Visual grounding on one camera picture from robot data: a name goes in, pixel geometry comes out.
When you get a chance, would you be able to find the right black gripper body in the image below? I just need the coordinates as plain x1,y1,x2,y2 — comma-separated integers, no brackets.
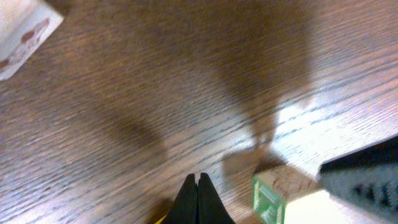
320,136,397,222

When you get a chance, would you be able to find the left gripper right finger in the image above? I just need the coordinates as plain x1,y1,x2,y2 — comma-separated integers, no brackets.
198,173,235,224

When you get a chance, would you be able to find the plain wooden block middle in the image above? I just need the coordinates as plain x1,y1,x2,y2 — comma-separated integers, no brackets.
1,0,64,80

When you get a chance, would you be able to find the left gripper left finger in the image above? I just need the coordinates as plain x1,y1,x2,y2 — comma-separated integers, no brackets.
161,174,198,224

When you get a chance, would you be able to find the red E wooden block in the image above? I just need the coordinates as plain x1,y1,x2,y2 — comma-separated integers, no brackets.
252,165,321,224

